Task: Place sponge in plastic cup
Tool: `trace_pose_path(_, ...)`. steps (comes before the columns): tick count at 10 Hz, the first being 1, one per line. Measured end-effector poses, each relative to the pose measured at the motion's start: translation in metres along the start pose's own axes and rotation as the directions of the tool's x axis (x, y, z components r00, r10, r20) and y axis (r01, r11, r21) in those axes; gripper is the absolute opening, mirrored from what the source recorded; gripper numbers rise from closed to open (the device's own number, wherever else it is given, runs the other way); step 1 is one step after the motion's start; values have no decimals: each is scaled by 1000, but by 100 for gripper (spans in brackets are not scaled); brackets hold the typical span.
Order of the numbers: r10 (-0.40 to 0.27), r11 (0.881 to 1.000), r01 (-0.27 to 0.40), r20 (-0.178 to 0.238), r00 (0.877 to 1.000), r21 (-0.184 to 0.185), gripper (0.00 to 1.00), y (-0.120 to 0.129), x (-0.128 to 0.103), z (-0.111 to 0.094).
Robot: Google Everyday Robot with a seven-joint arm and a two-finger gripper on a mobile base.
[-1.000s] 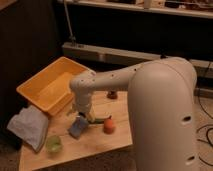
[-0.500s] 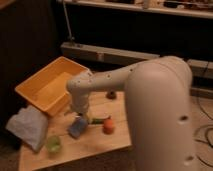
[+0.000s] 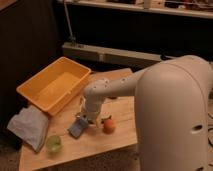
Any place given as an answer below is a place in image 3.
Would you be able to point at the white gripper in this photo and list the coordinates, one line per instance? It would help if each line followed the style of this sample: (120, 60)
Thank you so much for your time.
(90, 115)

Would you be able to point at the blue sponge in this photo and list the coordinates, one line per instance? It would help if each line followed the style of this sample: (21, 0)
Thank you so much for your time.
(77, 128)

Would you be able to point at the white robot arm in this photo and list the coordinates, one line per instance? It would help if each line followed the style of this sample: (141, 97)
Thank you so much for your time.
(171, 107)

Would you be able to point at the green plastic cup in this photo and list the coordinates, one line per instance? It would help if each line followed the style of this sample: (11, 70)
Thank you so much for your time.
(53, 144)

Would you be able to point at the orange fruit toy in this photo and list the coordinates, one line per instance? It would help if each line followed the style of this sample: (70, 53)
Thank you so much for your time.
(108, 126)

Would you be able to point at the yellow plastic bin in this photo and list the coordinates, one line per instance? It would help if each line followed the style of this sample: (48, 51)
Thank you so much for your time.
(54, 86)

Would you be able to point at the grey cloth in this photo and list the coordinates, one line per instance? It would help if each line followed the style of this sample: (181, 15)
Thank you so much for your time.
(31, 126)

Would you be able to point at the low wooden shelf bench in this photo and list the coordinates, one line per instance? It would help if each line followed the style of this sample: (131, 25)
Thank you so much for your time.
(111, 55)

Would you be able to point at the metal stand pole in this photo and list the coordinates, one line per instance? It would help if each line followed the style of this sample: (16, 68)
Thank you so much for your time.
(71, 35)

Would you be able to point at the upper wooden shelf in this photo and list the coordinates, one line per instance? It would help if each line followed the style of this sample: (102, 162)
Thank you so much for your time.
(140, 8)

